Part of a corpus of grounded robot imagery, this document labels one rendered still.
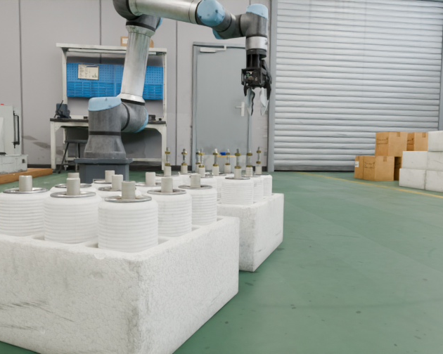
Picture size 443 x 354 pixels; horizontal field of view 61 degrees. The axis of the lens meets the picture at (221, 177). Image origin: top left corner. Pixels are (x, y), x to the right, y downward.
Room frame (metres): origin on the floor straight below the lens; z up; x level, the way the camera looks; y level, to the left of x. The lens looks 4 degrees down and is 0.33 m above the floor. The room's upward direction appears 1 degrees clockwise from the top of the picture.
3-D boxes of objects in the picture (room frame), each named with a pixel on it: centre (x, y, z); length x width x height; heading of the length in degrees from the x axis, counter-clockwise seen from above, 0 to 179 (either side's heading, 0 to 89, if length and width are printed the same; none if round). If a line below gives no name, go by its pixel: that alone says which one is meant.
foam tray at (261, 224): (1.27, 0.02, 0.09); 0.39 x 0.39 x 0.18; 69
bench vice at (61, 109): (5.33, 2.23, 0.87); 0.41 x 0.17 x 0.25; 7
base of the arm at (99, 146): (1.43, 0.44, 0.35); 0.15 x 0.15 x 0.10
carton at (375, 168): (4.71, -1.96, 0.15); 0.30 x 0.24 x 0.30; 6
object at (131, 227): (0.61, 0.15, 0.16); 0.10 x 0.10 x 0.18
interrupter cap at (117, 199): (0.61, 0.15, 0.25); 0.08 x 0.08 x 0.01
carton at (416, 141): (4.80, -2.46, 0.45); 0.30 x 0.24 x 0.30; 5
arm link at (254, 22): (1.33, -0.11, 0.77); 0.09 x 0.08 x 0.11; 66
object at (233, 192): (1.12, -0.05, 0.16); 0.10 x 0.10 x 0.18
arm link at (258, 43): (1.32, -0.12, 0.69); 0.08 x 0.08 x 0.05
